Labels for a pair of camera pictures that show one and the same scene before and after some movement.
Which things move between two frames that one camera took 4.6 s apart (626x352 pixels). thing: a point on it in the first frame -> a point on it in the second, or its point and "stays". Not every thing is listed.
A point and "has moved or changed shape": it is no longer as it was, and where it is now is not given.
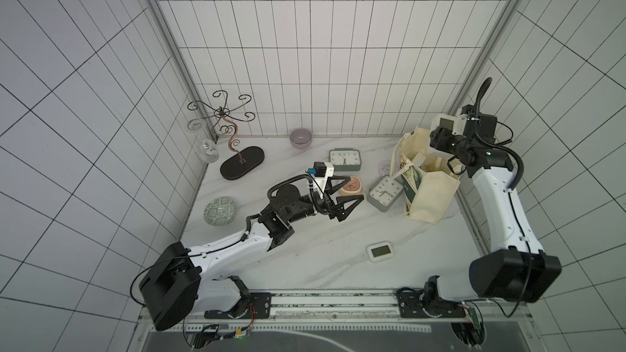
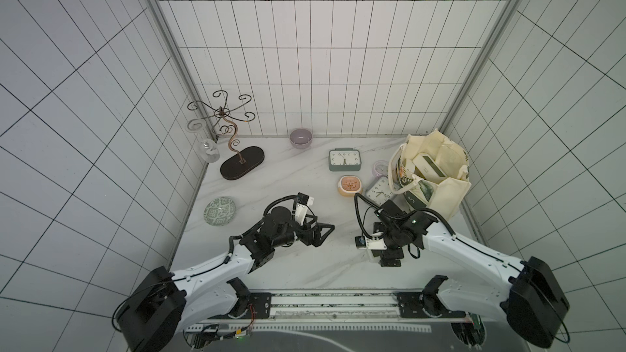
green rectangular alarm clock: [345, 160] stays
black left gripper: [338, 209] -> [316, 240]
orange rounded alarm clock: [354, 187] stays
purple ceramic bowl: [301, 138] stays
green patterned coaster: [219, 211] stays
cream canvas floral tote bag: [429, 178] has moved or changed shape
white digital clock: [443, 120] -> [429, 169]
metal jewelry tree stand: [246, 161] stays
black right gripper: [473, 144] -> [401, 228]
